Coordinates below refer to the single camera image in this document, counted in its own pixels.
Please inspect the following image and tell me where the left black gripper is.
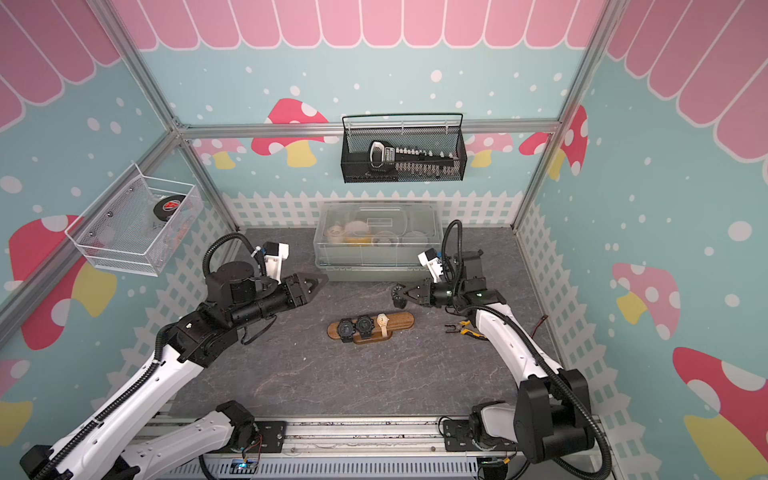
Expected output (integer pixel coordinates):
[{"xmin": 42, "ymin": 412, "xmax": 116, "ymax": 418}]
[{"xmin": 232, "ymin": 273, "xmax": 329, "ymax": 329}]

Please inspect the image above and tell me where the wooden watch stand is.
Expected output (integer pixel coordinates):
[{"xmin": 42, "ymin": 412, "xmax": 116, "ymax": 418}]
[{"xmin": 326, "ymin": 312, "xmax": 415, "ymax": 345}]

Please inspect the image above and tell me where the beige strap watch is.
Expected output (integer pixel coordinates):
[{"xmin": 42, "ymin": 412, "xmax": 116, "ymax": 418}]
[{"xmin": 376, "ymin": 313, "xmax": 389, "ymax": 338}]

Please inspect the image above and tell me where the black rugged sport watch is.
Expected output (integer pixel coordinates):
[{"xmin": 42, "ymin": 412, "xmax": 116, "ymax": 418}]
[{"xmin": 337, "ymin": 319, "xmax": 357, "ymax": 343}]

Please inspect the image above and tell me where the large black digital watch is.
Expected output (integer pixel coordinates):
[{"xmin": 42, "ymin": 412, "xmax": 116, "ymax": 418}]
[{"xmin": 355, "ymin": 315, "xmax": 376, "ymax": 339}]

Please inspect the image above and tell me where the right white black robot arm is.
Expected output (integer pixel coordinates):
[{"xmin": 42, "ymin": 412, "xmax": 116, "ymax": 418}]
[{"xmin": 391, "ymin": 219, "xmax": 613, "ymax": 479}]

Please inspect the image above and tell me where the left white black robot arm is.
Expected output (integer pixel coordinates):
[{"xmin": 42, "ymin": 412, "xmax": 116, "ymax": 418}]
[{"xmin": 20, "ymin": 232, "xmax": 328, "ymax": 479}]

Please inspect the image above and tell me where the clear plastic storage box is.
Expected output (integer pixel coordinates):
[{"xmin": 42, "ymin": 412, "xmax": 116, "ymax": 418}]
[{"xmin": 313, "ymin": 201, "xmax": 443, "ymax": 283}]

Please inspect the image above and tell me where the black tape roll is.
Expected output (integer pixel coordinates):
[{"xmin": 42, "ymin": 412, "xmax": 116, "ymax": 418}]
[{"xmin": 153, "ymin": 194, "xmax": 186, "ymax": 222}]

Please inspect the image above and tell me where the green circuit board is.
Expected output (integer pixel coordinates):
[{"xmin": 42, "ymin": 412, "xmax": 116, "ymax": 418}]
[{"xmin": 229, "ymin": 459, "xmax": 259, "ymax": 475}]

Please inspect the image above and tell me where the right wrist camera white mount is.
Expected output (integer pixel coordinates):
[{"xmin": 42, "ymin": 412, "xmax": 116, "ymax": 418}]
[{"xmin": 418, "ymin": 248, "xmax": 444, "ymax": 283}]

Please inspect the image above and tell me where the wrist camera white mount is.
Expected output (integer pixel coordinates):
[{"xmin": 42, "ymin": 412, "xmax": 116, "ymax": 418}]
[
  {"xmin": 262, "ymin": 241, "xmax": 290, "ymax": 283},
  {"xmin": 418, "ymin": 248, "xmax": 444, "ymax": 283}
]

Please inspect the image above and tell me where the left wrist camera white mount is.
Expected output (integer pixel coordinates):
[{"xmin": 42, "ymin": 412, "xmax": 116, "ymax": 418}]
[{"xmin": 262, "ymin": 241, "xmax": 290, "ymax": 283}]

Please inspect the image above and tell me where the red black wire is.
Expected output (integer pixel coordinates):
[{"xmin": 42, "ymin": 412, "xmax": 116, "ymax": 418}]
[{"xmin": 526, "ymin": 314, "xmax": 550, "ymax": 349}]

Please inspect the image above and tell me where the black wire mesh basket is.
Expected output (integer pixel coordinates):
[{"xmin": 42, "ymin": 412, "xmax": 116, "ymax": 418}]
[{"xmin": 340, "ymin": 112, "xmax": 468, "ymax": 183}]

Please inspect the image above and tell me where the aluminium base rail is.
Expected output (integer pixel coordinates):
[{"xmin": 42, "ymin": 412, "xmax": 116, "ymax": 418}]
[{"xmin": 143, "ymin": 415, "xmax": 619, "ymax": 480}]

